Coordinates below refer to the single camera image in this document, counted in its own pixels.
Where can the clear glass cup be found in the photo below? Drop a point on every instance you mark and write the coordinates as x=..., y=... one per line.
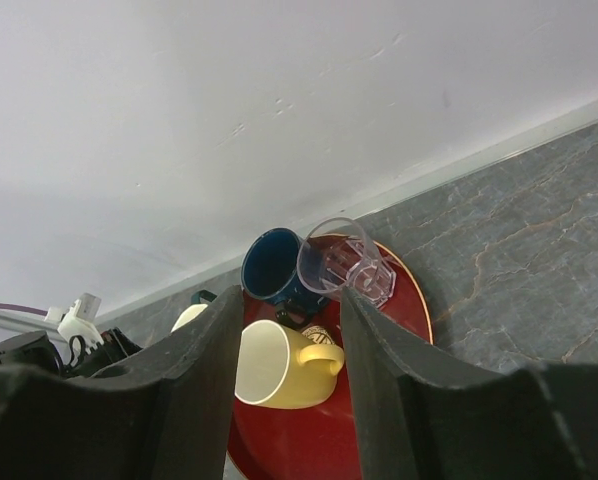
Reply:
x=337, y=254

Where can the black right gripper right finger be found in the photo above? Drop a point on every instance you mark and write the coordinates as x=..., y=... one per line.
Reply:
x=421, y=413

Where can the dark blue mug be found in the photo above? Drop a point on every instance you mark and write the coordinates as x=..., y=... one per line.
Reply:
x=269, y=274

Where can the red round tray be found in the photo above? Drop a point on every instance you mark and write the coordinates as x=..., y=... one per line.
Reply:
x=319, y=442

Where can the green mug cream inside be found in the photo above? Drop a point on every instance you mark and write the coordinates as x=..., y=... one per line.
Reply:
x=199, y=302

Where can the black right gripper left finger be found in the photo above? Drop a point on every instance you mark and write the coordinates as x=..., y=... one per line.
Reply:
x=162, y=413

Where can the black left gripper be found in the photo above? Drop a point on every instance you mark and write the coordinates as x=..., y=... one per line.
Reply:
x=36, y=349

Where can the yellow mug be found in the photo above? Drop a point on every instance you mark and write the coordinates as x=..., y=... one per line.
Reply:
x=281, y=368

